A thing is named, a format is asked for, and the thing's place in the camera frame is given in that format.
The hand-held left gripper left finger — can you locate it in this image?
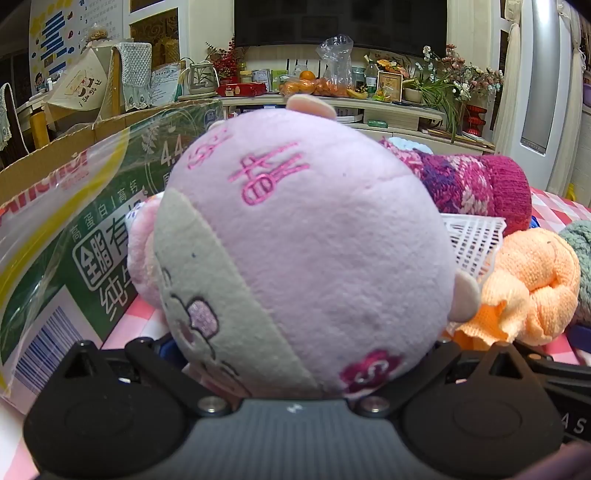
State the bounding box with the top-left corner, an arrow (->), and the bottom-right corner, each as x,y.
62,338 -> 232,417

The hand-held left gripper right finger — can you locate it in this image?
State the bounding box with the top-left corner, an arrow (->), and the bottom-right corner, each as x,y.
355,340 -> 528,417

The cardboard box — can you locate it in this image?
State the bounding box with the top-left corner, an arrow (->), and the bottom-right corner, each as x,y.
0,99 -> 225,402

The pink round plush toy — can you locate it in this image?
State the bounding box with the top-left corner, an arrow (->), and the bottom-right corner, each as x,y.
127,93 -> 482,400

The pink purple knit hat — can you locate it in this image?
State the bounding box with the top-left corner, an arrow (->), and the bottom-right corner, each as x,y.
379,138 -> 533,234

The person's right forearm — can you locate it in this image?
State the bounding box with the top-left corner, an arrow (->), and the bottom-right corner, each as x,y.
508,440 -> 591,480

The orange towel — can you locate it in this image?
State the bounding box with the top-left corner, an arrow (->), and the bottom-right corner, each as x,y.
445,229 -> 581,346

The white plastic mesh basket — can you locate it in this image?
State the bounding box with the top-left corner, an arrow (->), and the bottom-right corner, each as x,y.
441,215 -> 508,280

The grey green towel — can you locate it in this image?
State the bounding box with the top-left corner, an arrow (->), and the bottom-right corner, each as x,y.
558,220 -> 591,326

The pink checkered tablecloth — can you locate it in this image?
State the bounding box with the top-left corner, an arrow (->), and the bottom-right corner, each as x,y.
0,187 -> 591,480

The light blue fluffy cuff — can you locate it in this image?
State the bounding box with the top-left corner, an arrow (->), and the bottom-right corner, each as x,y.
387,137 -> 433,154

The red vase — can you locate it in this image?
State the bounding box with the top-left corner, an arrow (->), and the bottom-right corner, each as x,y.
463,104 -> 488,137

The cream tv cabinet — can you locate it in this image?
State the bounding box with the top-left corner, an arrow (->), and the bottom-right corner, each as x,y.
215,92 -> 497,155

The potted plant with flowers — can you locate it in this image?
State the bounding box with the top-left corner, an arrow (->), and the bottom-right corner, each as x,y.
404,44 -> 504,144

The white printed sack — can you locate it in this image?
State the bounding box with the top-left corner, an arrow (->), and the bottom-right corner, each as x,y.
150,62 -> 185,107

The beige printed tote bag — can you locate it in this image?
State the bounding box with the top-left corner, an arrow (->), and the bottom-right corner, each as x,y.
48,48 -> 116,112

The red flat box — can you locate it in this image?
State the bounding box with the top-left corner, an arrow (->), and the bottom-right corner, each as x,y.
217,82 -> 271,97

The glass electric kettle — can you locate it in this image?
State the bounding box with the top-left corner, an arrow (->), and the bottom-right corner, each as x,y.
187,60 -> 220,95

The white standing air conditioner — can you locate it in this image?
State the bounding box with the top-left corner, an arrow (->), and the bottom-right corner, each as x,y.
505,0 -> 578,195

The wooden chair with lace cover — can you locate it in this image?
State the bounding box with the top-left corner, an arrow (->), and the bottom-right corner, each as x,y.
111,41 -> 153,112

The red berry bouquet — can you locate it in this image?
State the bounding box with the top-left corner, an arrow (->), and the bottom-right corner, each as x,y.
205,39 -> 247,84

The clear plastic bag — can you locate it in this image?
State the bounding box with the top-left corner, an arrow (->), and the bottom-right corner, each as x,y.
316,34 -> 355,93

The black television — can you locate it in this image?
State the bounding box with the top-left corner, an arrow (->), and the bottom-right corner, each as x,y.
233,0 -> 448,51

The wooden picture frame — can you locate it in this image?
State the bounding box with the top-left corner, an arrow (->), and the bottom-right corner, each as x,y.
376,69 -> 404,102

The wall poster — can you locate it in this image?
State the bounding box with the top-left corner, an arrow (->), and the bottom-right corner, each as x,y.
28,0 -> 123,95

